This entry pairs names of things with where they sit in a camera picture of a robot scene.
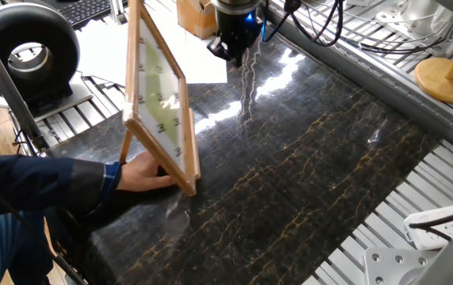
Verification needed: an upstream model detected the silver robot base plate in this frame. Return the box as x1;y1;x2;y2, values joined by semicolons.
364;247;443;285

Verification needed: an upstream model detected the blue cable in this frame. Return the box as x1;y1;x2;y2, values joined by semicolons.
261;0;293;43

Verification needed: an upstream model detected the wooden photo frame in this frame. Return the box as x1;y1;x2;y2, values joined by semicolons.
122;0;198;197

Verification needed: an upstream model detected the black cable bundle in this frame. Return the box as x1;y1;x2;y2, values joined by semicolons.
345;23;449;55

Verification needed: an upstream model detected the black power cord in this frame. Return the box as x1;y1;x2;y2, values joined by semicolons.
407;208;453;242

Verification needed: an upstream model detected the white paper sheet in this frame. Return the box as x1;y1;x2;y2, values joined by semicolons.
141;3;229;86
74;17;132;89

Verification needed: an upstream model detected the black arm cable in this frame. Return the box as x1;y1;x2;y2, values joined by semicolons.
284;0;345;48

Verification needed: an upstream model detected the black keyboard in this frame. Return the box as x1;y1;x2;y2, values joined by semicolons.
58;0;112;29

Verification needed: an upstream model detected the small brown cardboard box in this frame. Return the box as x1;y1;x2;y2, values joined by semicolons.
176;0;220;40

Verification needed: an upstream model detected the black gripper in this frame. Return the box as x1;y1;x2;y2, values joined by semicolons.
207;9;264;69

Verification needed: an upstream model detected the round wooden stand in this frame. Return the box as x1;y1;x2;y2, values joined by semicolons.
413;27;453;105

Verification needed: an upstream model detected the black ring-shaped device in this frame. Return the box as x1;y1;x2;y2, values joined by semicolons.
0;2;93;120

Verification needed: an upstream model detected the grey aluminium post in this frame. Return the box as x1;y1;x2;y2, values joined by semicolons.
0;15;50;154

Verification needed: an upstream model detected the person's left hand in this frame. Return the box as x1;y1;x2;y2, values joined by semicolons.
116;151;177;193

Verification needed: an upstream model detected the person's left forearm dark sleeve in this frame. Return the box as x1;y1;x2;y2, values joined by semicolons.
0;152;123;218

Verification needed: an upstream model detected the white power strip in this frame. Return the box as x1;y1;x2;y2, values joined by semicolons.
403;202;453;252

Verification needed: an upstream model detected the small silver upright profile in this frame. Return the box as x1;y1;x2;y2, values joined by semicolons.
107;0;129;25

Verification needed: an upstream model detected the silver perforated mounting plate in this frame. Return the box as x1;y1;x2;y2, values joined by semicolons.
375;0;443;39

